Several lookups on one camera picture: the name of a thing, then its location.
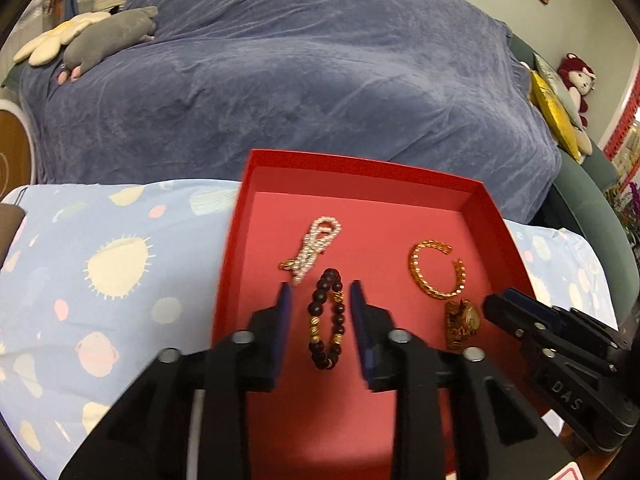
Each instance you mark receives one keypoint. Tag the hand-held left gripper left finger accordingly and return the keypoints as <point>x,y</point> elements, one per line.
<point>285,305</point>

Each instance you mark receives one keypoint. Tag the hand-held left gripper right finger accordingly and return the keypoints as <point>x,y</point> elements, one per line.
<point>358,310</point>

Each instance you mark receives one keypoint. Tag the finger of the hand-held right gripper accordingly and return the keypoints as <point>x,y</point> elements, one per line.
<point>520,307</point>

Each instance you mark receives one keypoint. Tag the gold wristwatch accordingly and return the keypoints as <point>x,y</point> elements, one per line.
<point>462,322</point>

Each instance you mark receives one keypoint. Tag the red cardboard box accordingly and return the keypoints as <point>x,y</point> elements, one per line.
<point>350,240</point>

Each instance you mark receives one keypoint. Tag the teal sofa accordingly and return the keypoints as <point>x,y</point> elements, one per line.
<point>585,195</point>

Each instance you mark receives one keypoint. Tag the light blue printed sheet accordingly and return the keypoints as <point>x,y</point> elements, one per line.
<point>100,285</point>

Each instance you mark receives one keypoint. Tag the yellow cushion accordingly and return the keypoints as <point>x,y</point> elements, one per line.
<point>552,115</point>

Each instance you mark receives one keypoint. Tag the grey patterned cushion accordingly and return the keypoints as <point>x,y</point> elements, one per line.
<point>560,90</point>

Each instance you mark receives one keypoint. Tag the blue plush blanket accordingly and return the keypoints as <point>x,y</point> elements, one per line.
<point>280,70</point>

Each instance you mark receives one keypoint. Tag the red and white plush doll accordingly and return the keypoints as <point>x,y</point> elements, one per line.
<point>577,77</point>

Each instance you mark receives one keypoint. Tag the round wooden stool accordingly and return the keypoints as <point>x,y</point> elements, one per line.
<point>14,145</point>

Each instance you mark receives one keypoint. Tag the grey plush toy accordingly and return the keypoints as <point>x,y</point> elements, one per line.
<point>107,37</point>

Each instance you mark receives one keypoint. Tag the cream flower-shaped pillow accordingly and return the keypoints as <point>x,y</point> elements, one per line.
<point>55,37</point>

